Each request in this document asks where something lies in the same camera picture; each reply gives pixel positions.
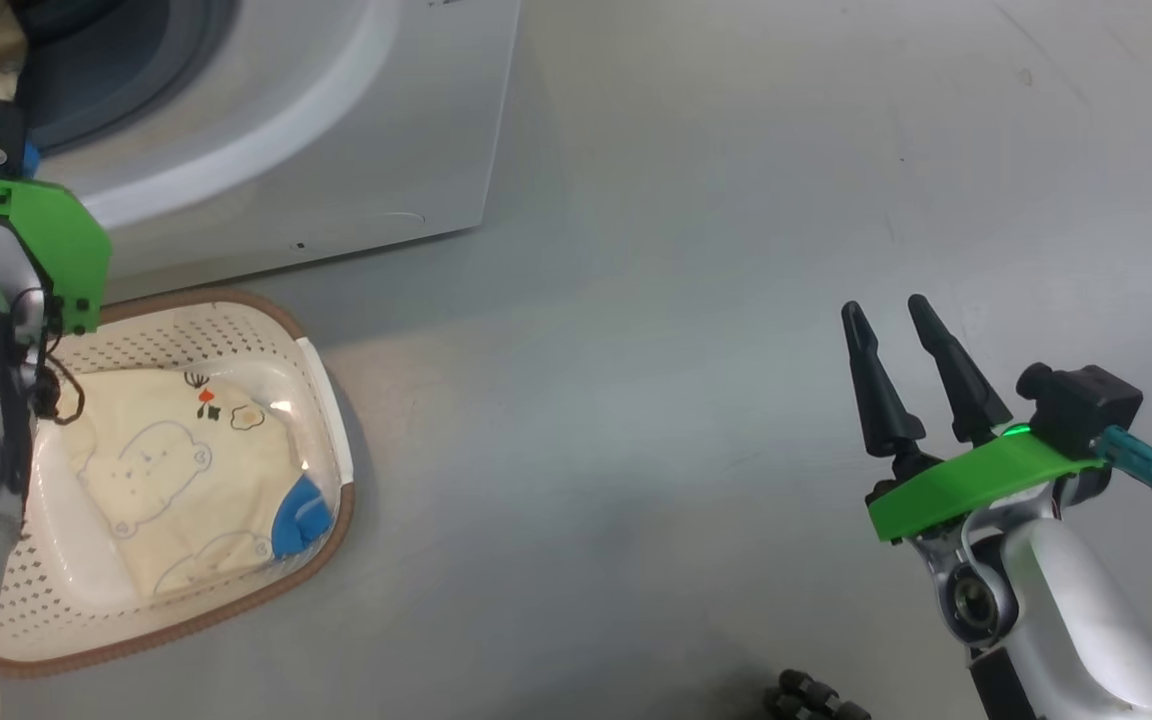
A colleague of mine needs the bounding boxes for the white front-load washing machine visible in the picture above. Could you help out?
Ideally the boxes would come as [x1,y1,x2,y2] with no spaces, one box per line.
[0,0,522,301]

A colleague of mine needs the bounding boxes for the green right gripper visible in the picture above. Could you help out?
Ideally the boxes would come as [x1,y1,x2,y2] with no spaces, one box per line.
[841,293,1107,544]

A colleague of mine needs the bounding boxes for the cream bear print baby garment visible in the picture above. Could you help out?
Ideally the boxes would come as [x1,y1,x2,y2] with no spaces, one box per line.
[26,368,332,601]

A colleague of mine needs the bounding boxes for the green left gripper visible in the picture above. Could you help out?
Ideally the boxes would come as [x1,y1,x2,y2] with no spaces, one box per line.
[0,170,112,336]

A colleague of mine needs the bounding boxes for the cream perforated laundry basket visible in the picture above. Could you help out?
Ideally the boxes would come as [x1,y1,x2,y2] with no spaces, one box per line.
[0,288,357,681]

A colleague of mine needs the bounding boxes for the black roller omni wheel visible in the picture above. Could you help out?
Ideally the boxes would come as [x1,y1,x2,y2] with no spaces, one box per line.
[764,668,872,720]

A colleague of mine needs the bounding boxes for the round white filter cover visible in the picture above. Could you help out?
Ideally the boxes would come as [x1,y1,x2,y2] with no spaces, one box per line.
[291,210,427,251]

